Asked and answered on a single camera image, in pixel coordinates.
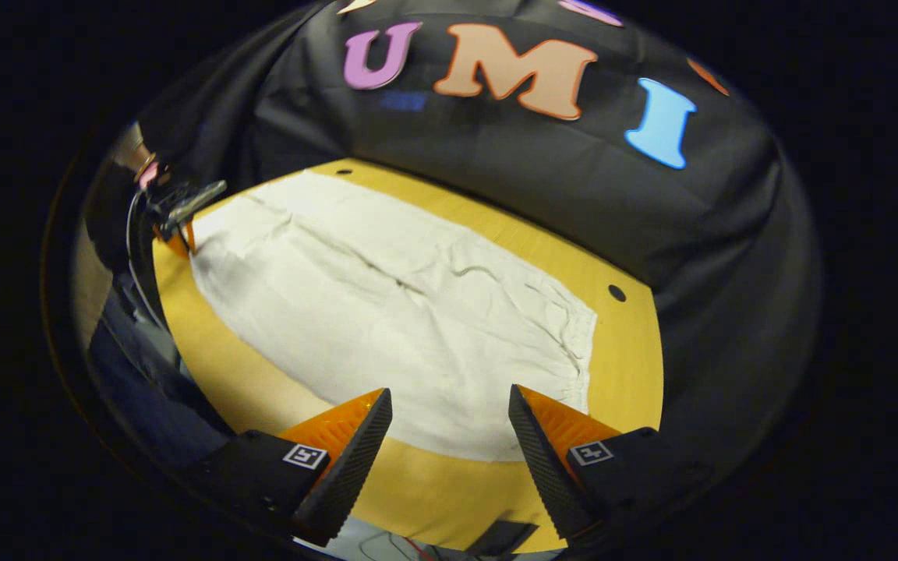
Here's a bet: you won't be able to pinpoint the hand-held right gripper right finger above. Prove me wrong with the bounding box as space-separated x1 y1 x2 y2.
508 385 711 541

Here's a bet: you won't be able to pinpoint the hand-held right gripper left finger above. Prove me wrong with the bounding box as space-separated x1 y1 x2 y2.
192 388 393 544

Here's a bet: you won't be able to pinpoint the white jeans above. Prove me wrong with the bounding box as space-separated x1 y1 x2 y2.
190 170 598 462

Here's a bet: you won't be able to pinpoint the person's dark blue clothing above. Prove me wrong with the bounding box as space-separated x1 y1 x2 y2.
89 273 235 468

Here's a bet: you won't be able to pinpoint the black backdrop cloth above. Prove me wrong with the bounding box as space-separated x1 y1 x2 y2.
83 0 822 499

